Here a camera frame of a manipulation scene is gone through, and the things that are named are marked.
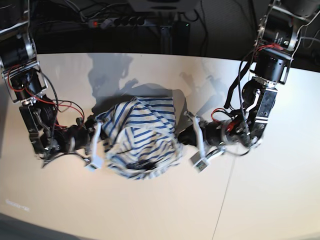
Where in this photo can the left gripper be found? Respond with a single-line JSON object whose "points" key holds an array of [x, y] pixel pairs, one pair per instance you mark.
{"points": [[209, 138]]}

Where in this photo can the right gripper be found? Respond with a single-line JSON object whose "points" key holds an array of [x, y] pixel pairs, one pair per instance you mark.
{"points": [[83, 138]]}

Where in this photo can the blue white striped T-shirt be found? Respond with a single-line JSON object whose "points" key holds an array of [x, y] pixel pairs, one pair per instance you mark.
{"points": [[140, 137]]}

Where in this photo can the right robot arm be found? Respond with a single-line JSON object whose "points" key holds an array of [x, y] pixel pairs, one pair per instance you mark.
{"points": [[56, 128]]}

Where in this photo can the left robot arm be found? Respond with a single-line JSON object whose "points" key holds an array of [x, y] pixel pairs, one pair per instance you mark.
{"points": [[252, 94]]}

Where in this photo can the black power adapter box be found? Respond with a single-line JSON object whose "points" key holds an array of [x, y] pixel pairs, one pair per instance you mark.
{"points": [[180, 38]]}

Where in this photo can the white power strip with plugs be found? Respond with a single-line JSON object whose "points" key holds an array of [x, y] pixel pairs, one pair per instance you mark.
{"points": [[115, 22]]}

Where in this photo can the grey box under table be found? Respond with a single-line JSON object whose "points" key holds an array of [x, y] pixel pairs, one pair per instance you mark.
{"points": [[163, 5]]}

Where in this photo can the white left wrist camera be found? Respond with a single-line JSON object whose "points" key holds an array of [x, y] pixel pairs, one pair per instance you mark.
{"points": [[199, 163]]}

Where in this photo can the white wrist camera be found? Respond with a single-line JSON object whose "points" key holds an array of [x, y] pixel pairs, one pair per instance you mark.
{"points": [[95, 163], [199, 163]]}

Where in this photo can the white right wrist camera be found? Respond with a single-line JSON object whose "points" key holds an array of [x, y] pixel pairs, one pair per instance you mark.
{"points": [[95, 163]]}

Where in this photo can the aluminium table leg post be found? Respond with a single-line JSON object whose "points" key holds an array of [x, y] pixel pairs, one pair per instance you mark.
{"points": [[165, 40]]}

